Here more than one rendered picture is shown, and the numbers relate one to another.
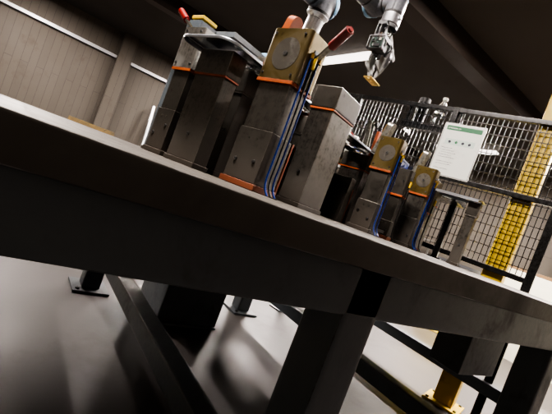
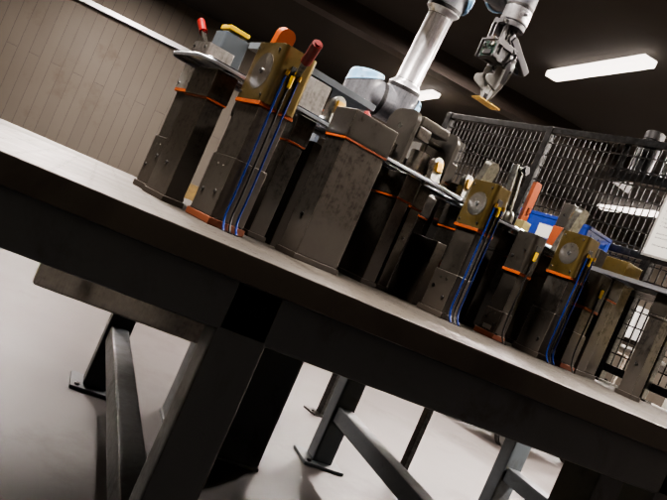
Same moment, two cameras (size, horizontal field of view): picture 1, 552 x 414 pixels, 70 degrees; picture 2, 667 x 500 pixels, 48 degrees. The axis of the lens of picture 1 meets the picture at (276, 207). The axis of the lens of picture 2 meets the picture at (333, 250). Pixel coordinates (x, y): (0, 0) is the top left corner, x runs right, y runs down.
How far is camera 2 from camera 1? 0.70 m
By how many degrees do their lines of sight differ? 17
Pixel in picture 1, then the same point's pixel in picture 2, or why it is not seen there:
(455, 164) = not seen: outside the picture
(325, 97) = (340, 121)
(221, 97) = (201, 121)
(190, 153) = (164, 185)
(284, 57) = (259, 75)
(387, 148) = (477, 196)
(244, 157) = (208, 187)
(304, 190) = (304, 236)
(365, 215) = (441, 293)
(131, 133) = not seen: hidden behind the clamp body
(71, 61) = (166, 82)
